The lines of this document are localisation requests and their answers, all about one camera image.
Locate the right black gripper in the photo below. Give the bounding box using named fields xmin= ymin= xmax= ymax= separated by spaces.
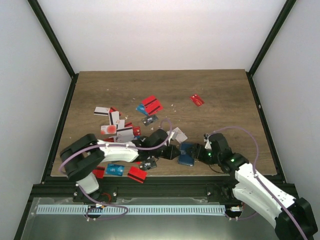
xmin=185 ymin=143 xmax=221 ymax=166

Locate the blue leather card holder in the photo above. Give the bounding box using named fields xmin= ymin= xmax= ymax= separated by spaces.
xmin=178 ymin=142 xmax=195 ymax=167

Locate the red striped card bottom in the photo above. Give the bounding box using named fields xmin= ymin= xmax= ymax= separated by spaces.
xmin=127 ymin=166 xmax=147 ymax=184

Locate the red striped card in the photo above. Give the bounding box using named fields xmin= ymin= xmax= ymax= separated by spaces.
xmin=92 ymin=166 xmax=105 ymax=179
xmin=141 ymin=95 xmax=163 ymax=116
xmin=127 ymin=166 xmax=147 ymax=184

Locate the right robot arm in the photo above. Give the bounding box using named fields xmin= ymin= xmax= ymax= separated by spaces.
xmin=186 ymin=133 xmax=318 ymax=240

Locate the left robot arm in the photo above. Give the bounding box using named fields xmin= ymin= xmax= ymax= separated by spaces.
xmin=59 ymin=128 xmax=181 ymax=202

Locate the black VIP card top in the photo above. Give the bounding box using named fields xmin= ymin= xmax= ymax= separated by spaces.
xmin=141 ymin=114 xmax=158 ymax=126

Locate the black vip card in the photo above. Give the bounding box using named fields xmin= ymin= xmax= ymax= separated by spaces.
xmin=139 ymin=159 xmax=157 ymax=171
xmin=141 ymin=114 xmax=158 ymax=126

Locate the small red card centre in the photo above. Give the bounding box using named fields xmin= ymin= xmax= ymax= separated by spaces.
xmin=132 ymin=126 xmax=141 ymax=136

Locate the white floral VIP card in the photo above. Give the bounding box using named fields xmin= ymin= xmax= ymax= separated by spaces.
xmin=175 ymin=127 xmax=188 ymax=144

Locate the black VIP card bottom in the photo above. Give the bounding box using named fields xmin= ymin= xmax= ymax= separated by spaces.
xmin=139 ymin=159 xmax=157 ymax=171

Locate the red striped card top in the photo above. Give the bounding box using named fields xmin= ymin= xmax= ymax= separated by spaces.
xmin=141 ymin=95 xmax=163 ymax=116

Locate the blue card top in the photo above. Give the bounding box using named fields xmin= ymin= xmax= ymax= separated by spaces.
xmin=136 ymin=103 xmax=148 ymax=116

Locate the blue card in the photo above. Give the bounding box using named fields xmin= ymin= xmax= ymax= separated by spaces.
xmin=105 ymin=163 xmax=125 ymax=177
xmin=136 ymin=103 xmax=148 ymax=116

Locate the white striped card upright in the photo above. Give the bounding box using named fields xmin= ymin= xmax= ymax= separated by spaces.
xmin=109 ymin=111 xmax=120 ymax=125

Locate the blue card bottom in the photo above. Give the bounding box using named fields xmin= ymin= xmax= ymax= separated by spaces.
xmin=105 ymin=163 xmax=125 ymax=177

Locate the white red-circle card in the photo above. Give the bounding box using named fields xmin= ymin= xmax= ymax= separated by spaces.
xmin=100 ymin=125 xmax=117 ymax=135

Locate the red card far right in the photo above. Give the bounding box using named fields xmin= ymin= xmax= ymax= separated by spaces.
xmin=190 ymin=93 xmax=205 ymax=107

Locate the white striped card top-left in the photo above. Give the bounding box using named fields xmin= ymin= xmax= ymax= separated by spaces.
xmin=93 ymin=106 xmax=110 ymax=116

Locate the red striped card bottom-left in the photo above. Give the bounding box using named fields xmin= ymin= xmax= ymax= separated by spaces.
xmin=92 ymin=166 xmax=105 ymax=179

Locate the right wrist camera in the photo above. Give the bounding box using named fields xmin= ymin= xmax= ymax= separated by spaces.
xmin=203 ymin=133 xmax=212 ymax=150

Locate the black aluminium frame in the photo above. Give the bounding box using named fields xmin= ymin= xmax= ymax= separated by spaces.
xmin=14 ymin=0 xmax=298 ymax=240

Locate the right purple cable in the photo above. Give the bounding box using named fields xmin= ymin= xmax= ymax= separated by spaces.
xmin=212 ymin=126 xmax=310 ymax=240

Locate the light blue slotted rail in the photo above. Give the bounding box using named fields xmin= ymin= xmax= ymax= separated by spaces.
xmin=35 ymin=204 xmax=226 ymax=216

